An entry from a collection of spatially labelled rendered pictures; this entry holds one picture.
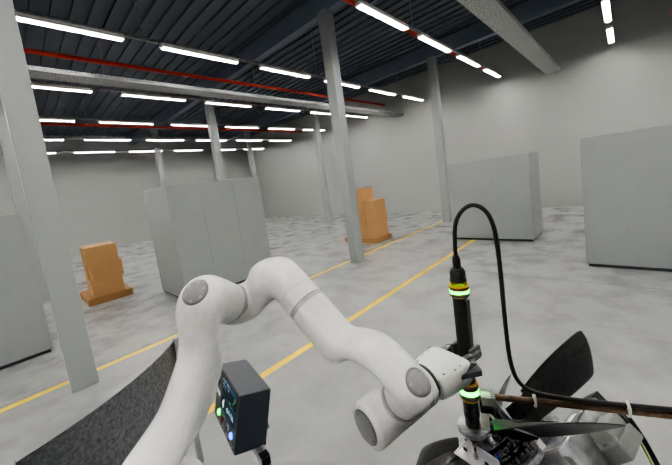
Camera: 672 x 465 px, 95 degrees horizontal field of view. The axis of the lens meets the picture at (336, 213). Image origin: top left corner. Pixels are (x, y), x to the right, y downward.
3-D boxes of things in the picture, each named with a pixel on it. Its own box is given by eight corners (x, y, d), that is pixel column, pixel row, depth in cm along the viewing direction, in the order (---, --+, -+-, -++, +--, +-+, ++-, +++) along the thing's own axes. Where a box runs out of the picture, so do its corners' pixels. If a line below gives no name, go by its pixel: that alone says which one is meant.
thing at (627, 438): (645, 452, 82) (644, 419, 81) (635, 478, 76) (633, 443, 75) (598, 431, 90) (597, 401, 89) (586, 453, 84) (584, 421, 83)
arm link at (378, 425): (410, 360, 61) (392, 379, 67) (359, 394, 54) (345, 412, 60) (440, 401, 57) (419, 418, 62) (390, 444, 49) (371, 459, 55)
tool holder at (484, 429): (496, 421, 76) (492, 384, 75) (500, 445, 70) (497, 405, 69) (457, 416, 79) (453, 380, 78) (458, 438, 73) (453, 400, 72)
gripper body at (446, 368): (404, 389, 68) (436, 366, 74) (444, 414, 60) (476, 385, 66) (400, 358, 67) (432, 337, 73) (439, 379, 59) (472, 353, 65)
